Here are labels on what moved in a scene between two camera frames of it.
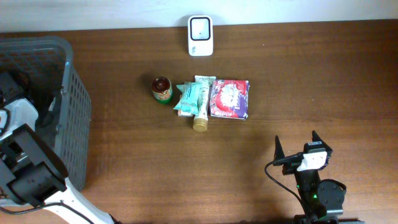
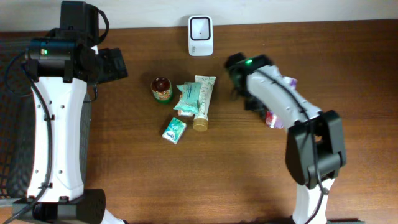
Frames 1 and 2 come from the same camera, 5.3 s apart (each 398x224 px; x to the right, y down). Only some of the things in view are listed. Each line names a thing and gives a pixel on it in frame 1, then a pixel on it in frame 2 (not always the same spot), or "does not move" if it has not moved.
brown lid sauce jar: (162, 89) does not move
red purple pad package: (229, 98) -> (272, 119)
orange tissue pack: (185, 114) does not move
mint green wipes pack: (188, 100) does not move
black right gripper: (289, 160) -> (236, 81)
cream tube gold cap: (200, 122) does not move
